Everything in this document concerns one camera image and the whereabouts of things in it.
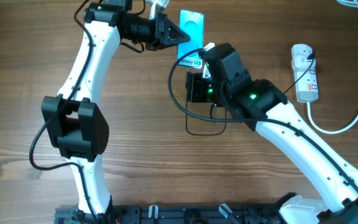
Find white USB charger adapter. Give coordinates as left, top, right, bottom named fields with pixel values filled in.
left=291, top=55, right=312, bottom=72

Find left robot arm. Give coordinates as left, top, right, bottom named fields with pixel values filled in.
left=41, top=1, right=190, bottom=223

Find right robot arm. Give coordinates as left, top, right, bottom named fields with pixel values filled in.
left=194, top=44, right=358, bottom=223

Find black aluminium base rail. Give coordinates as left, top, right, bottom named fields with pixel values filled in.
left=53, top=203, right=291, bottom=224

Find black USB charging cable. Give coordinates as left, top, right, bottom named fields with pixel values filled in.
left=185, top=50, right=317, bottom=136

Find white power strip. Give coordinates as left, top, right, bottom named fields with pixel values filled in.
left=291, top=44, right=319, bottom=103

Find cyan Galaxy smartphone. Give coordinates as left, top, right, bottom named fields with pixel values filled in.
left=177, top=9, right=204, bottom=68

